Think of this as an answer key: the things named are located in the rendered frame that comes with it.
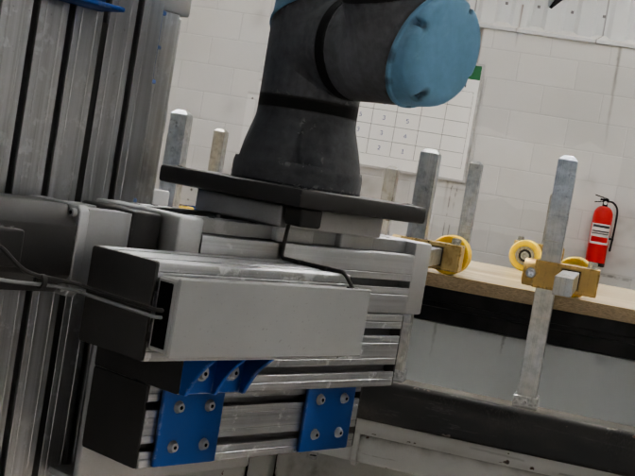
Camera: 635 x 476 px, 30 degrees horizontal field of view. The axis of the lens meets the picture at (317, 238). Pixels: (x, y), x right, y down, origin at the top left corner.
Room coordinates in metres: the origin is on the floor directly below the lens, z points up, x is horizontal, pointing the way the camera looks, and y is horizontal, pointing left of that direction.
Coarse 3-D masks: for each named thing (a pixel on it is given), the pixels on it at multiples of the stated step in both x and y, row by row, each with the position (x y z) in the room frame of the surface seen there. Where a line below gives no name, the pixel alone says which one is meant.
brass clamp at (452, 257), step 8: (416, 240) 2.19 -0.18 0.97; (424, 240) 2.18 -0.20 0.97; (432, 240) 2.22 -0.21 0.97; (448, 248) 2.17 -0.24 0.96; (456, 248) 2.17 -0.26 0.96; (464, 248) 2.20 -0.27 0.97; (448, 256) 2.17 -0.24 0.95; (456, 256) 2.17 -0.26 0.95; (440, 264) 2.18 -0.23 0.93; (448, 264) 2.17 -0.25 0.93; (456, 264) 2.17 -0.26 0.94; (456, 272) 2.17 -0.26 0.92
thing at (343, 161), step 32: (288, 96) 1.32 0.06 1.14; (256, 128) 1.34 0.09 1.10; (288, 128) 1.31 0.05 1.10; (320, 128) 1.32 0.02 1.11; (352, 128) 1.35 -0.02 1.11; (256, 160) 1.31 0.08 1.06; (288, 160) 1.31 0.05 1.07; (320, 160) 1.31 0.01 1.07; (352, 160) 1.34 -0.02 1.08; (352, 192) 1.34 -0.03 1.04
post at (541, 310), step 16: (560, 160) 2.14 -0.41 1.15; (560, 176) 2.14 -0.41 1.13; (560, 192) 2.14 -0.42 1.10; (560, 208) 2.14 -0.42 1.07; (560, 224) 2.13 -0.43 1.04; (544, 240) 2.14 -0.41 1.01; (560, 240) 2.13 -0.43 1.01; (544, 256) 2.14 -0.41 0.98; (560, 256) 2.13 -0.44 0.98; (544, 304) 2.13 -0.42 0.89; (544, 320) 2.13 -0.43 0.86; (528, 336) 2.14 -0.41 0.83; (544, 336) 2.13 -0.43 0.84; (528, 352) 2.14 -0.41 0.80; (544, 352) 2.16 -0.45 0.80; (528, 368) 2.14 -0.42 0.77; (528, 384) 2.14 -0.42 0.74
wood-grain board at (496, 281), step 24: (480, 264) 2.97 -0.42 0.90; (456, 288) 2.36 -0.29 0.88; (480, 288) 2.35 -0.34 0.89; (504, 288) 2.34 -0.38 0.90; (528, 288) 2.38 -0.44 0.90; (600, 288) 2.81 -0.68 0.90; (624, 288) 2.99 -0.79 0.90; (576, 312) 2.30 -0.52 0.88; (600, 312) 2.29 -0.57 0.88; (624, 312) 2.28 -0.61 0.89
